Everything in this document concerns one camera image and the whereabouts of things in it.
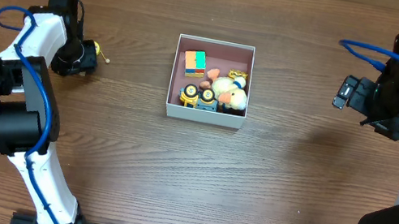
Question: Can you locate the white square cardboard box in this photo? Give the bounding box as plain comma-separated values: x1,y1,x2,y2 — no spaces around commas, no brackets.
165,34,255,129

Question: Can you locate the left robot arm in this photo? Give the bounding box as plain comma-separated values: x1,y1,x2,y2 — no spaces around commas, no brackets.
0,0,100,224

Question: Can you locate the white plush duck toy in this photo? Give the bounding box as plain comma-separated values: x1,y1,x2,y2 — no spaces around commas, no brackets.
199,68,248,111

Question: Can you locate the multicoloured puzzle cube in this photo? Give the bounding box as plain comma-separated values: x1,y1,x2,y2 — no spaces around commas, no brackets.
184,50,206,78

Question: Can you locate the yellow grey toy truck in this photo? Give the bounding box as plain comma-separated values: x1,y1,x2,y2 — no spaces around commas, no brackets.
178,84,218,112

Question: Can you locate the small wooden rattle drum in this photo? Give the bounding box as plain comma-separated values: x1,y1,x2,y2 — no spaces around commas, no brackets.
94,42,110,64

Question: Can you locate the yellow round gear toy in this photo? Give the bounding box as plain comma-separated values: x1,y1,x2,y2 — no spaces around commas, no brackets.
227,69,248,80

